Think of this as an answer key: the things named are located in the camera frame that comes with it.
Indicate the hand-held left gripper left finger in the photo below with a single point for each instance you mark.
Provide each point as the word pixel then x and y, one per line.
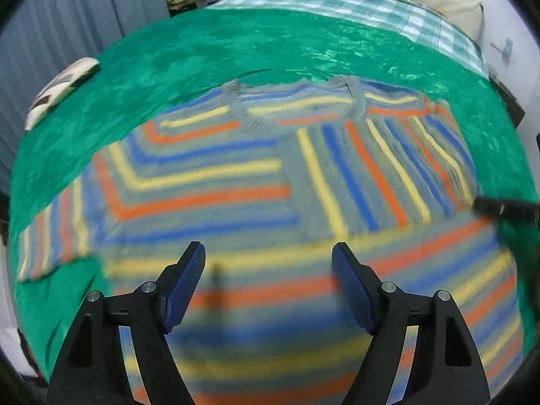
pixel 185 284

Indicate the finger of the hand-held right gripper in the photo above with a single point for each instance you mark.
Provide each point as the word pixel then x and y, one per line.
pixel 502 209

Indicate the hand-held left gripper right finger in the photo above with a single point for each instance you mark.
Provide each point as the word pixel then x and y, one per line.
pixel 353 282

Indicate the striped knit sweater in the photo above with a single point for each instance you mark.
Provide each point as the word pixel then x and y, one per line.
pixel 270 236

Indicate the green velvet blanket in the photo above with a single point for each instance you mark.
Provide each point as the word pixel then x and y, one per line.
pixel 168 59

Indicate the folded patterned cloth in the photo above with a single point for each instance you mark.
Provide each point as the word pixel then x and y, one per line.
pixel 59 90

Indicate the green checked bed sheet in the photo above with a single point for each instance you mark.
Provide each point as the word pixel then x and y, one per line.
pixel 358 4

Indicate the grey curtain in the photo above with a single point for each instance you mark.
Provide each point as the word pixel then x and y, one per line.
pixel 63 21

